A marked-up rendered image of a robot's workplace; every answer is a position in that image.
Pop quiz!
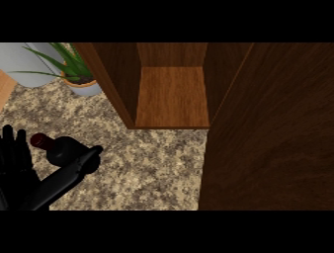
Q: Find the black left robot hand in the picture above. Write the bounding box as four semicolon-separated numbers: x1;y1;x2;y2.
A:
0;120;104;211

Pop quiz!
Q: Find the dark wine bottle red cap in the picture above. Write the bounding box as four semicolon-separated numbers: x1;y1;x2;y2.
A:
29;132;101;174

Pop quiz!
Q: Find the open brown wooden cabinet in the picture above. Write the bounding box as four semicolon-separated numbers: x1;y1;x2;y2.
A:
70;42;253;130

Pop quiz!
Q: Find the dark brown cabinet door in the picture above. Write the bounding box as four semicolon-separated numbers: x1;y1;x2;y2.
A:
196;42;334;211

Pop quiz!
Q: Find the pale grey rounded appliance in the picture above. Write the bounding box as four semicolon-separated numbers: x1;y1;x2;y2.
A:
0;42;67;89

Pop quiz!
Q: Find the green potted plant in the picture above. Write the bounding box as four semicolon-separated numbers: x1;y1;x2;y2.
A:
8;42;104;98

